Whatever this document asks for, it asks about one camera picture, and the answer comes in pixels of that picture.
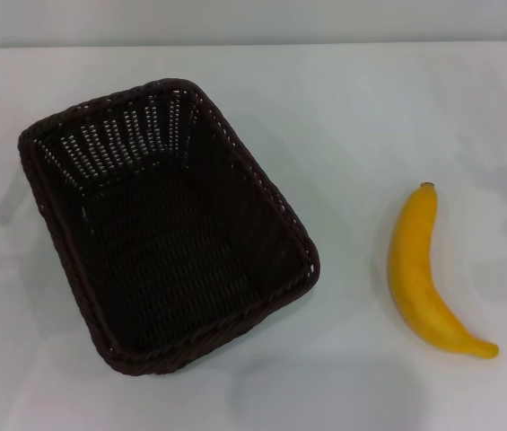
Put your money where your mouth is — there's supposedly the yellow banana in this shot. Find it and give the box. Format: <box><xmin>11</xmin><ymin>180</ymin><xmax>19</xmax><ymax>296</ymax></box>
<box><xmin>389</xmin><ymin>181</ymin><xmax>501</xmax><ymax>360</ymax></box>

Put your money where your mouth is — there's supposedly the dark brown woven basket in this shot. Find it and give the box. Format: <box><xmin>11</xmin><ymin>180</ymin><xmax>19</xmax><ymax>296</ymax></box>
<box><xmin>17</xmin><ymin>77</ymin><xmax>320</xmax><ymax>375</ymax></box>

